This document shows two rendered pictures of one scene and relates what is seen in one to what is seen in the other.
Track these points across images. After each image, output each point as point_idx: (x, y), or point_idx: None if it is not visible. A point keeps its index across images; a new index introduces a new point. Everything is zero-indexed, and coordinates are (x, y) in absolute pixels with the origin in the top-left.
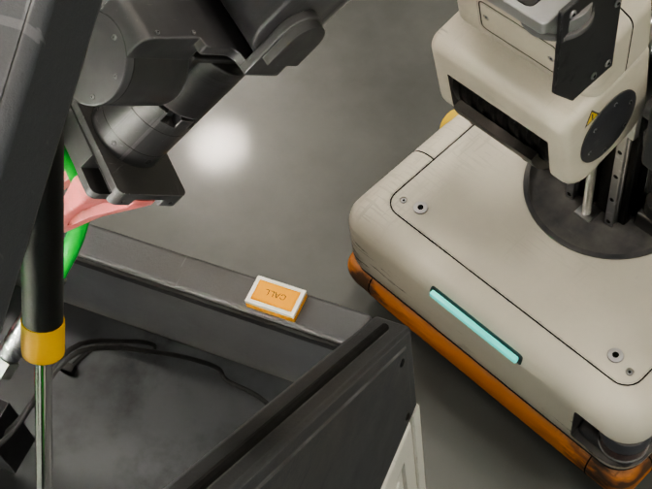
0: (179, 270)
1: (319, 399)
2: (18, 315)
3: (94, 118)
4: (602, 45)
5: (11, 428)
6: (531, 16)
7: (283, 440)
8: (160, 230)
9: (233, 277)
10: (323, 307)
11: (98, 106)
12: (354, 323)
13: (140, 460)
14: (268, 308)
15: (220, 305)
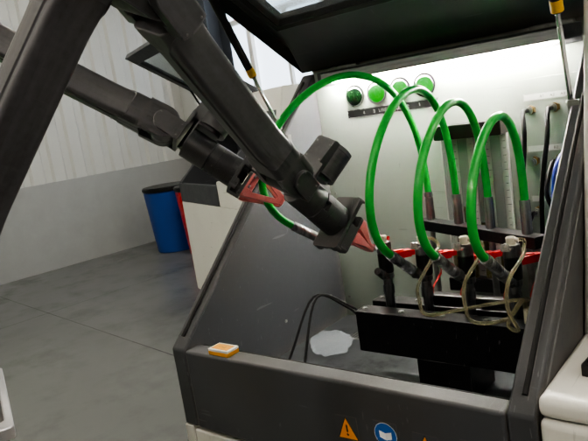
0: (265, 360)
1: (218, 255)
2: (312, 230)
3: (243, 159)
4: None
5: (354, 307)
6: (2, 370)
7: (232, 223)
8: None
9: (240, 359)
10: (204, 352)
11: (240, 158)
12: (194, 348)
13: None
14: (228, 344)
15: (251, 353)
